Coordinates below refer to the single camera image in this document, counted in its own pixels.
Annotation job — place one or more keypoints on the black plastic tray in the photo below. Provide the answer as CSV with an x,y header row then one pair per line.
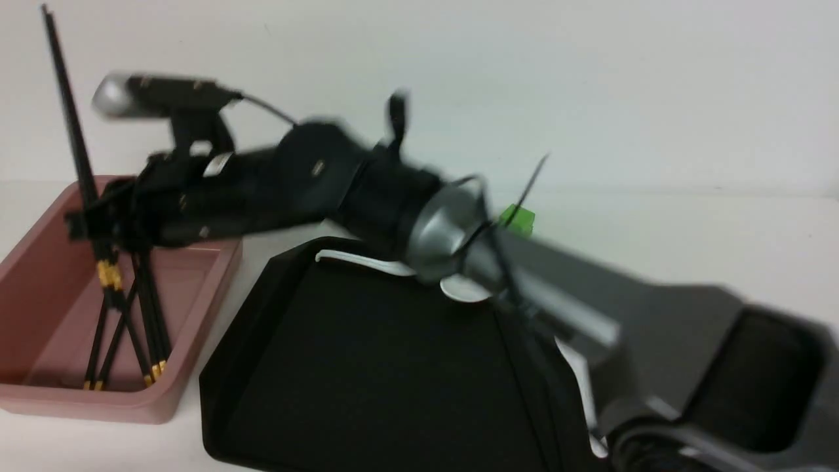
x,y
330,366

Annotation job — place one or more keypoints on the white spoon top left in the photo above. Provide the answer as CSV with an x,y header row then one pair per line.
x,y
394,268

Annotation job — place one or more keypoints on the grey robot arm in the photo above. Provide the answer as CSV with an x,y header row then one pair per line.
x,y
685,375

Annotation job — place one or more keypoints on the white spoon top middle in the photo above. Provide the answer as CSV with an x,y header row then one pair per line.
x,y
463,290

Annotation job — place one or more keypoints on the black chopstick in bin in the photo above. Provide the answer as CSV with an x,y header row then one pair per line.
x,y
163,337
95,350
148,314
143,364
123,325

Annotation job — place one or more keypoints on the white spoon front right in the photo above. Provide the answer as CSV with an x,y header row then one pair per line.
x,y
580,369

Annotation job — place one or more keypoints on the white spoon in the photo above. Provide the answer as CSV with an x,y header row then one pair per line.
x,y
463,290
394,268
580,369

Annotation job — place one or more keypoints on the green cube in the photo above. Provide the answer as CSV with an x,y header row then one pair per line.
x,y
518,219

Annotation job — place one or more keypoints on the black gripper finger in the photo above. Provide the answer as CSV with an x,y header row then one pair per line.
x,y
120,215

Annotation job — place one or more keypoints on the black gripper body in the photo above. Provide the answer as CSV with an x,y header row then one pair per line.
x,y
302,180

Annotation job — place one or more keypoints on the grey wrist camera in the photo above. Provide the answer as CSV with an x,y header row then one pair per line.
x,y
191,105

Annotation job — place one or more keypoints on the pink plastic bin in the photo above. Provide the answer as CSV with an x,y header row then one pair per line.
x,y
50,301

